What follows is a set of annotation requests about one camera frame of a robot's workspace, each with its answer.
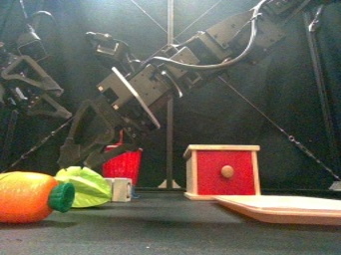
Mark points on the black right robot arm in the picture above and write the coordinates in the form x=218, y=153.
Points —
x=249, y=31

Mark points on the orange toy carrot green cap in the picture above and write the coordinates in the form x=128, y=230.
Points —
x=27, y=196

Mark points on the red cup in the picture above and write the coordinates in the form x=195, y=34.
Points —
x=124, y=164

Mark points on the white cube block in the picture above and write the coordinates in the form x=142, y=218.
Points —
x=120, y=189

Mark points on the green toy lettuce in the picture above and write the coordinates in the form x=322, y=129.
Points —
x=91, y=187

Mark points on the red wooden box with knob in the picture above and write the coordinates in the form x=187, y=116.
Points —
x=222, y=171

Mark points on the light wooden board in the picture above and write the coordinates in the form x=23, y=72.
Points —
x=287, y=207

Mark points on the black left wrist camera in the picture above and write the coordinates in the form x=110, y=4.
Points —
x=31, y=46

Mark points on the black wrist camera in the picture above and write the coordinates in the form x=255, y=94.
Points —
x=106, y=46
x=31, y=46

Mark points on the grey vertical frame pole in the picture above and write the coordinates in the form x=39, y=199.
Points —
x=170, y=159

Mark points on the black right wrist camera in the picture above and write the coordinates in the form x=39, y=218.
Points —
x=106, y=46

